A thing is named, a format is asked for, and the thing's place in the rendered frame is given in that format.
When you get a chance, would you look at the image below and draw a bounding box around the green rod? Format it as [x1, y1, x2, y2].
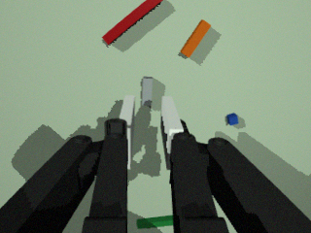
[137, 216, 173, 229]

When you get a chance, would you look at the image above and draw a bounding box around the small blue cube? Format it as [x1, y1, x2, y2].
[226, 113, 238, 125]

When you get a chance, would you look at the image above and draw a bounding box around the orange rod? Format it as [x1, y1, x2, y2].
[181, 19, 211, 58]

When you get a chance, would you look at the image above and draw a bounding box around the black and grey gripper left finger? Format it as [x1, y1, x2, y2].
[0, 95, 135, 233]

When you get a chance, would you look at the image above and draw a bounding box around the grey rod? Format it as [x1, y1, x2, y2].
[142, 77, 153, 106]

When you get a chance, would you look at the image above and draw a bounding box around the red rod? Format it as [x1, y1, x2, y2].
[102, 0, 162, 45]

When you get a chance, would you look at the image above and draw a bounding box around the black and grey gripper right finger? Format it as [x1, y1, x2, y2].
[160, 96, 311, 233]

